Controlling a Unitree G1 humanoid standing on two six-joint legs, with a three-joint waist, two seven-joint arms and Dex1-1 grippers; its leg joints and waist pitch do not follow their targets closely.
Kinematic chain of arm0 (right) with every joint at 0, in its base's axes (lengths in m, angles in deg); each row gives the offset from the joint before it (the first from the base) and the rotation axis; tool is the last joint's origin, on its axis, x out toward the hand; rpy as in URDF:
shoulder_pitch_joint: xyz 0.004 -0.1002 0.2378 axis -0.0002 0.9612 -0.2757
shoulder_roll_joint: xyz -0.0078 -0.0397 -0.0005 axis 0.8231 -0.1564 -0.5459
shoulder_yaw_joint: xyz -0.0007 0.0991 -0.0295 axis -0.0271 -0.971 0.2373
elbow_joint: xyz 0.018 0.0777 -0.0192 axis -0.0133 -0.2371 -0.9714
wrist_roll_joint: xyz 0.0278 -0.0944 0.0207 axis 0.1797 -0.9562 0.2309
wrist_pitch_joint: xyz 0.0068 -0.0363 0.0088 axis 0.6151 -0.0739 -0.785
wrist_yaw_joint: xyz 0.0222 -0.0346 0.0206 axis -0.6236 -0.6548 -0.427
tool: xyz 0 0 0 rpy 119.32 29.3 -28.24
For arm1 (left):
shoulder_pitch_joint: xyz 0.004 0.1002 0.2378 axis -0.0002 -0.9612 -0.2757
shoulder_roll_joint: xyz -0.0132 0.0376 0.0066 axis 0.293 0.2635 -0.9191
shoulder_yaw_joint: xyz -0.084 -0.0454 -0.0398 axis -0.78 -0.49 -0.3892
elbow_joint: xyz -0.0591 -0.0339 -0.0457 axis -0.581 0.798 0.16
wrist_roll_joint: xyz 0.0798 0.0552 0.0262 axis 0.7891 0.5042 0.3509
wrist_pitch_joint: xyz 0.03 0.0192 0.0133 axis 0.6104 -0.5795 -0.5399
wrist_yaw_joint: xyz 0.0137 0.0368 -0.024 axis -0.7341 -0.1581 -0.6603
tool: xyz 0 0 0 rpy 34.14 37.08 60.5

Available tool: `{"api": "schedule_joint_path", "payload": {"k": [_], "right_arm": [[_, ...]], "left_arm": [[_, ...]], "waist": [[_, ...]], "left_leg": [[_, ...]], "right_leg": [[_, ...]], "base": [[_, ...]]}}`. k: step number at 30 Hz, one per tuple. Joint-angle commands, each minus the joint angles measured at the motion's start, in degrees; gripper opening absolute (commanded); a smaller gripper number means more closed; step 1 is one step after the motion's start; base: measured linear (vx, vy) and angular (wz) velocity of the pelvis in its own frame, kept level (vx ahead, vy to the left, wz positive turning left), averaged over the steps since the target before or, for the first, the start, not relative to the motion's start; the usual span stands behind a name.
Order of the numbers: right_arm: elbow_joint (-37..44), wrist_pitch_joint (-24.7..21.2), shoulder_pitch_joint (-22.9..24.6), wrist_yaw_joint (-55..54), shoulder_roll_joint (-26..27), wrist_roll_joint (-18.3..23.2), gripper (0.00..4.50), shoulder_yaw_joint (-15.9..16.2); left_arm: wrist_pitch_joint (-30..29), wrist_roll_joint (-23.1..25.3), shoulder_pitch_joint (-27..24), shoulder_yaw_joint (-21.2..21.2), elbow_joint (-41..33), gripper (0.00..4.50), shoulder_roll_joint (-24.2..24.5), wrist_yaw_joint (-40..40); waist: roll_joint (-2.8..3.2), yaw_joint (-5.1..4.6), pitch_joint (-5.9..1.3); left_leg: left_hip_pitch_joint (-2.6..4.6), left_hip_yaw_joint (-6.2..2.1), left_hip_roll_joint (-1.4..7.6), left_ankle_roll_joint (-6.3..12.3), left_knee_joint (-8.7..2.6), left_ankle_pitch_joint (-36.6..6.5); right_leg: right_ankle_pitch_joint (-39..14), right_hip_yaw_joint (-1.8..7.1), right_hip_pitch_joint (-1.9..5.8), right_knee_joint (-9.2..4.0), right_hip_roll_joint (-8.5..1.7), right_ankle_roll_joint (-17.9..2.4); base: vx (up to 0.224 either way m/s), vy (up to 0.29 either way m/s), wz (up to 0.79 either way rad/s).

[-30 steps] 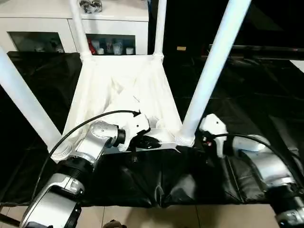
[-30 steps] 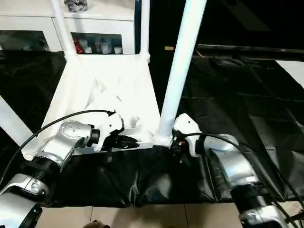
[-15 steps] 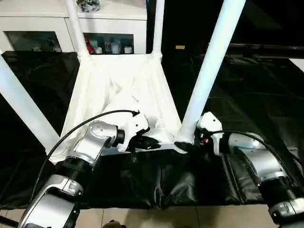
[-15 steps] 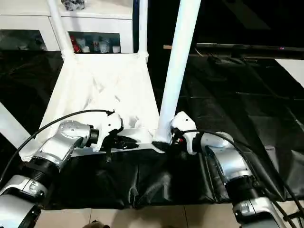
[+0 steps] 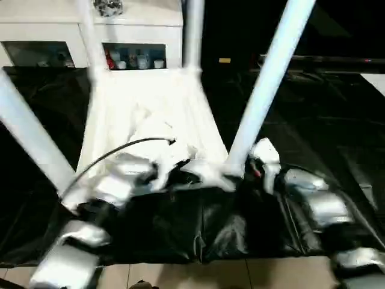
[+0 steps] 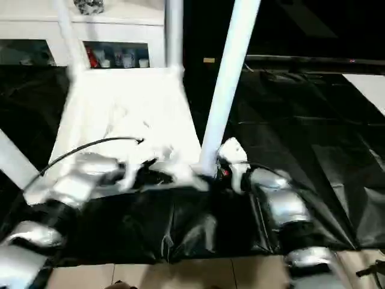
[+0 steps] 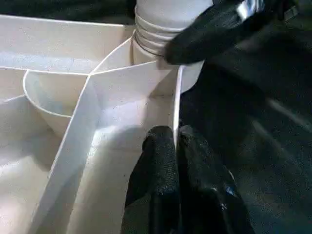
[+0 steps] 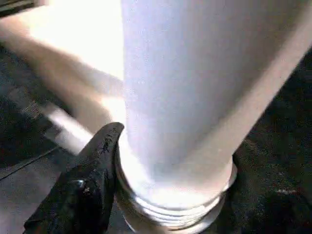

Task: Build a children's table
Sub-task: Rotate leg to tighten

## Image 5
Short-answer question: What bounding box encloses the white plastic table top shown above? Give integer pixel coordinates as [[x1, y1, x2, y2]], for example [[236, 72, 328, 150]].
[[60, 66, 244, 217]]

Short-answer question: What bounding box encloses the white plastic table leg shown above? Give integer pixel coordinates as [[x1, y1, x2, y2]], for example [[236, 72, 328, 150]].
[[225, 0, 316, 175], [75, 0, 106, 87], [183, 0, 207, 73], [0, 67, 78, 196]]

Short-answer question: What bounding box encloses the black mat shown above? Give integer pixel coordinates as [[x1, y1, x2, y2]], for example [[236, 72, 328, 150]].
[[0, 64, 385, 269]]

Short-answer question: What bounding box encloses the long black bar device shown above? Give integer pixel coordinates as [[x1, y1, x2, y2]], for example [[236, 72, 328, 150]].
[[249, 54, 385, 73]]

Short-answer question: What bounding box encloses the white flat board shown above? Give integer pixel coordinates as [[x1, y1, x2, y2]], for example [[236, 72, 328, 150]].
[[359, 73, 385, 100]]

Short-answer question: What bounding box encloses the white glass-door cabinet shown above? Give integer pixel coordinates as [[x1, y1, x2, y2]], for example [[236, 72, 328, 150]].
[[0, 0, 185, 70]]

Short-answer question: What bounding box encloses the dark grey bundle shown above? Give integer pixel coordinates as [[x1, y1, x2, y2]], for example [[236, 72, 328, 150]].
[[93, 0, 125, 16]]

